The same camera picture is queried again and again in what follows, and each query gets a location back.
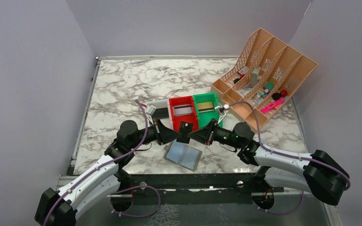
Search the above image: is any white plastic bin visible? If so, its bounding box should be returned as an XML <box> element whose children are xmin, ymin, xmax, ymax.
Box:
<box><xmin>146</xmin><ymin>99</ymin><xmax>173</xmax><ymax>129</ymax></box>

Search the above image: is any grey card holder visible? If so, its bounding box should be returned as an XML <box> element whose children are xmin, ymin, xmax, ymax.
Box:
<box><xmin>164</xmin><ymin>141</ymin><xmax>202</xmax><ymax>171</ymax></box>

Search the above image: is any red plastic bin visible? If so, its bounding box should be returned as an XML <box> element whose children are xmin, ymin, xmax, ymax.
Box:
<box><xmin>168</xmin><ymin>96</ymin><xmax>198</xmax><ymax>131</ymax></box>

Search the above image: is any green plastic bin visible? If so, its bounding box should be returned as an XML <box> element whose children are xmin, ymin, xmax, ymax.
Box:
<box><xmin>192</xmin><ymin>92</ymin><xmax>220</xmax><ymax>128</ymax></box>

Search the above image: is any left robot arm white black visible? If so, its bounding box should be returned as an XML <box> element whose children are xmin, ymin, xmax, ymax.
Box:
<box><xmin>34</xmin><ymin>120</ymin><xmax>181</xmax><ymax>226</ymax></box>

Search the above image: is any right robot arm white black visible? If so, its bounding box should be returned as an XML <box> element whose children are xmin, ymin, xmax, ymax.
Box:
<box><xmin>188</xmin><ymin>119</ymin><xmax>350</xmax><ymax>206</ymax></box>

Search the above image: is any gold card with stripe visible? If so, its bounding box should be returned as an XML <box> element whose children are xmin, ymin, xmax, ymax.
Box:
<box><xmin>197</xmin><ymin>102</ymin><xmax>214</xmax><ymax>113</ymax></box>

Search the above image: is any silver card with stripe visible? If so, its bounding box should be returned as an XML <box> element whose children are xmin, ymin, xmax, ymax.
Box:
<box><xmin>173</xmin><ymin>105</ymin><xmax>193</xmax><ymax>117</ymax></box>

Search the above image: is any pink highlighter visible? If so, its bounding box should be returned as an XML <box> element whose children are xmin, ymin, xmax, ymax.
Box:
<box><xmin>260</xmin><ymin>98</ymin><xmax>285</xmax><ymax>113</ymax></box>

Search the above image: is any grey box in organizer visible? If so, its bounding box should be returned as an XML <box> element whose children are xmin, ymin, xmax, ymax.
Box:
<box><xmin>249</xmin><ymin>66</ymin><xmax>261</xmax><ymax>88</ymax></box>

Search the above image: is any red white small box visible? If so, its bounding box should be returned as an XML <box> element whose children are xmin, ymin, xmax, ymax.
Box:
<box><xmin>238</xmin><ymin>66</ymin><xmax>249</xmax><ymax>76</ymax></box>

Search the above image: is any green capped glue stick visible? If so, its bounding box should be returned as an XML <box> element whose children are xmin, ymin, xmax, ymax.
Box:
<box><xmin>258</xmin><ymin>82</ymin><xmax>274</xmax><ymax>97</ymax></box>

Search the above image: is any peach desk organizer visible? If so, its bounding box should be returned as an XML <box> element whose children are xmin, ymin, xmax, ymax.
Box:
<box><xmin>211</xmin><ymin>28</ymin><xmax>318</xmax><ymax>131</ymax></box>

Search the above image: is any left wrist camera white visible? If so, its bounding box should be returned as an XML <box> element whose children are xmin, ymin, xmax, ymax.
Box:
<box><xmin>145</xmin><ymin>105</ymin><xmax>157</xmax><ymax>116</ymax></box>

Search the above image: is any black mounting rail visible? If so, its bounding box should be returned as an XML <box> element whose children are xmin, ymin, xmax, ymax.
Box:
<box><xmin>109</xmin><ymin>172</ymin><xmax>284</xmax><ymax>210</ymax></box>

